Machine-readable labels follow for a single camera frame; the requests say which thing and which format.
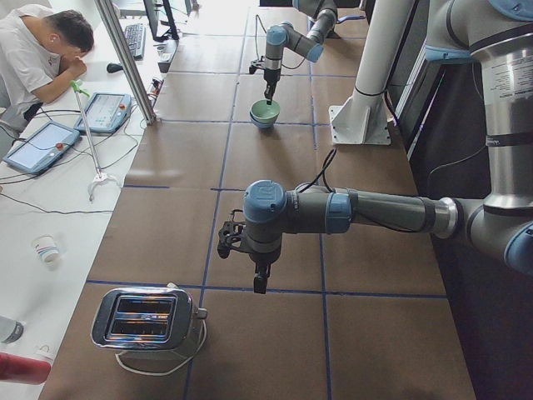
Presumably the near teach pendant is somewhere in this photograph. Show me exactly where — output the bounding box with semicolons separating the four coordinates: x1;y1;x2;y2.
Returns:
2;121;80;175

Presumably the white camera pole with base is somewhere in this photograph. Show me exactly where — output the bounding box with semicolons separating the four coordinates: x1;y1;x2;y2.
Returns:
329;0;415;145

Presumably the paper cup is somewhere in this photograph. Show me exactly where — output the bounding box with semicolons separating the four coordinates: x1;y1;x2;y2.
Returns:
32;235;59;263

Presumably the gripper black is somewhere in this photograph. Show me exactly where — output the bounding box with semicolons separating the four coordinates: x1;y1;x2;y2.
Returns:
263;68;280;105
249;247;280;294

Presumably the aluminium frame post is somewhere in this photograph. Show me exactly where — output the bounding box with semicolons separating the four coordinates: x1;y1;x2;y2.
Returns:
95;0;157;125

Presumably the seated person white shirt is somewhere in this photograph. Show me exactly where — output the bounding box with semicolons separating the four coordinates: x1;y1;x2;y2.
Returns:
1;4;94;136

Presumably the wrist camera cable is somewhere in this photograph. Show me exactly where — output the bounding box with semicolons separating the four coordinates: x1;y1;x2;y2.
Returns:
291;147;417;233
254;14;311;71

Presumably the green bowl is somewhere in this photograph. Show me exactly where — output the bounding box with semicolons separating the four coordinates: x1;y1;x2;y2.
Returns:
250;99;281;120

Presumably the red bottle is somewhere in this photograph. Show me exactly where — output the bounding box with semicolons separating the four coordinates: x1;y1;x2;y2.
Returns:
1;352;52;385

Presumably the orange black connector far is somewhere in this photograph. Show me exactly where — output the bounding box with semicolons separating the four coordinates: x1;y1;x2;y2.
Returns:
147;77;164;98

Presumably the teach pendant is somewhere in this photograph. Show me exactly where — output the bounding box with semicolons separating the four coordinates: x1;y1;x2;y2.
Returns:
2;121;80;175
77;92;132;136

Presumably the far teach pendant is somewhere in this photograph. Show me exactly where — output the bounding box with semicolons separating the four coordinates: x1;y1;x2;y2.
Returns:
77;92;132;136

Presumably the black monitor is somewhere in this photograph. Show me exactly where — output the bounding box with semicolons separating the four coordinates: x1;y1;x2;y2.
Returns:
143;0;180;43

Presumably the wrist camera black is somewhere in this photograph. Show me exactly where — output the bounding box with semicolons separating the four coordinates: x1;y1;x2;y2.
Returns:
217;209;247;259
248;57;265;75

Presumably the black keyboard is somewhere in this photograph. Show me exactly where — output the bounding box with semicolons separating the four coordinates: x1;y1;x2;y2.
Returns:
123;23;146;60

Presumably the blue bowl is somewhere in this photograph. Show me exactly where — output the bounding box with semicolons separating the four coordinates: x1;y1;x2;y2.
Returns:
250;112;279;129

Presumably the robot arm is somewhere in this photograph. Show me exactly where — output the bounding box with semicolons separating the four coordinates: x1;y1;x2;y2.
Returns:
217;1;532;294
263;0;338;105

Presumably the white toaster cord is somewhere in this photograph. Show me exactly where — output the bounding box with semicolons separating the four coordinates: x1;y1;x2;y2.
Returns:
112;320;207;375

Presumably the black computer mouse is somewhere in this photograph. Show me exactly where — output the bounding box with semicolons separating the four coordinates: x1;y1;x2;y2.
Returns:
106;62;123;73

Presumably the silver toaster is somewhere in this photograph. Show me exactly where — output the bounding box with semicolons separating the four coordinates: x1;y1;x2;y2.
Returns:
91;286;207;362

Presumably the blue saucepan with glass lid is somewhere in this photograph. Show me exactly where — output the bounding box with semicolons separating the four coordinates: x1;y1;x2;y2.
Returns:
326;15;366;38

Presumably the reacher grabber stick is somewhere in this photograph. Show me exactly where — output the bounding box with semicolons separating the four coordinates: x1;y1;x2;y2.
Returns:
70;80;120;203

